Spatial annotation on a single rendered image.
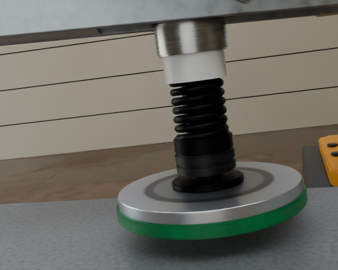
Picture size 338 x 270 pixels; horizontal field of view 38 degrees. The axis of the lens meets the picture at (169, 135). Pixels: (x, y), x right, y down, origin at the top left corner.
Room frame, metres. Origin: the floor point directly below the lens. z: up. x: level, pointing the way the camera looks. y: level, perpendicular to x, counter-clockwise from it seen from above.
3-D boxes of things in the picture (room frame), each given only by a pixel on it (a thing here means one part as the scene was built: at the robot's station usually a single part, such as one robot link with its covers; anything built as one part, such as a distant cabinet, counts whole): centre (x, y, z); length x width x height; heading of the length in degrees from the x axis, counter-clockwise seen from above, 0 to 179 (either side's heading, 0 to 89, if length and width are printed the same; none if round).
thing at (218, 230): (0.55, -0.04, 0.92); 0.22 x 0.22 x 0.04
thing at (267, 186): (0.55, -0.04, 0.92); 0.21 x 0.21 x 0.01
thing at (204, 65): (0.55, -0.04, 1.07); 0.07 x 0.07 x 0.04
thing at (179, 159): (0.55, -0.04, 0.96); 0.07 x 0.07 x 0.01
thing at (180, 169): (0.55, -0.04, 0.95); 0.07 x 0.07 x 0.01
